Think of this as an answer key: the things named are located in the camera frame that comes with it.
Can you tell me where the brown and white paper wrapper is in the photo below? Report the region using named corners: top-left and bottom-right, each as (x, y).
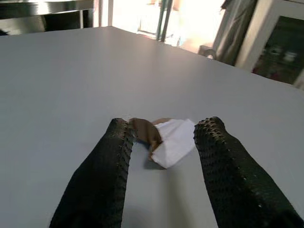
top-left (130, 117), bottom-right (196, 170)

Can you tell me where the white glass door cabinet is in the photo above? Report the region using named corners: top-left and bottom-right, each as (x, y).
top-left (235, 0), bottom-right (304, 90)

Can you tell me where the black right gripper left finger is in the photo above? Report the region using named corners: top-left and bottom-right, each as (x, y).
top-left (48, 117), bottom-right (133, 228)

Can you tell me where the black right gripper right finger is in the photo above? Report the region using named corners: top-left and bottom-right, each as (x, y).
top-left (194, 116), bottom-right (304, 228)

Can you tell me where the black glossy table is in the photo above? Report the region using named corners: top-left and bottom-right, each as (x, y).
top-left (0, 0), bottom-right (95, 36)

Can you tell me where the green metal post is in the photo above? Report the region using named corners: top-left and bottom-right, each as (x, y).
top-left (155, 0), bottom-right (173, 42)

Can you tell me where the grey curtain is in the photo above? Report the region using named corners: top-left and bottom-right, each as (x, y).
top-left (212, 0), bottom-right (258, 66)

